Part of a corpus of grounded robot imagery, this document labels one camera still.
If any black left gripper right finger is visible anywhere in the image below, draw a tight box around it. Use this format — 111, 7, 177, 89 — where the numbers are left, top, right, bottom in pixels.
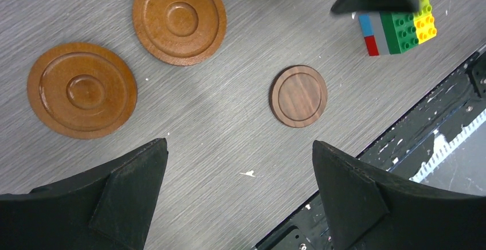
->
312, 140, 485, 249

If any multicolour toy brick block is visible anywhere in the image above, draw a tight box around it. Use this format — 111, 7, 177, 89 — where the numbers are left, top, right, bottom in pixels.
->
358, 0, 437, 56

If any brown wooden coaster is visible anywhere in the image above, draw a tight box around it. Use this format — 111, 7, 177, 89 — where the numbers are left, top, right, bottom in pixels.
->
132, 0, 227, 66
26, 42, 138, 139

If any dark walnut small coaster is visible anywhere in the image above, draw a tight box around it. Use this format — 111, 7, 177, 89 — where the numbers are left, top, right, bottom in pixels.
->
269, 65, 328, 128

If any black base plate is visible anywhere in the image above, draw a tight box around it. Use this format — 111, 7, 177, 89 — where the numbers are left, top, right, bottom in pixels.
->
256, 47, 485, 249

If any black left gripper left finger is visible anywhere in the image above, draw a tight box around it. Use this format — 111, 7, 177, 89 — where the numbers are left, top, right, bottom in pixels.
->
1, 138, 168, 249

